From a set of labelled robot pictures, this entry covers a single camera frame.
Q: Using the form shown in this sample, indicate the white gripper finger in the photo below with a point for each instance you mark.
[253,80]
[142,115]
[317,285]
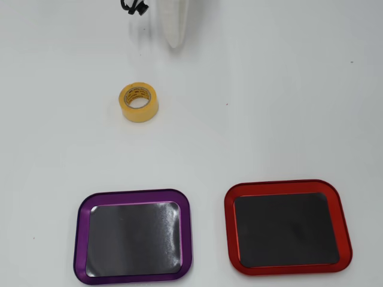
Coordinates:
[174,24]
[139,30]

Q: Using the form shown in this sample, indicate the yellow masking tape roll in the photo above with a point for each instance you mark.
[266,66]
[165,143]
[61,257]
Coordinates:
[131,112]

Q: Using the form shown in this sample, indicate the purple metal tray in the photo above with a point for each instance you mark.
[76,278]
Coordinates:
[134,236]

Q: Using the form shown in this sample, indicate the red metal tray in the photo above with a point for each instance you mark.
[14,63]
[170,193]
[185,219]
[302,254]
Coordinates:
[284,230]

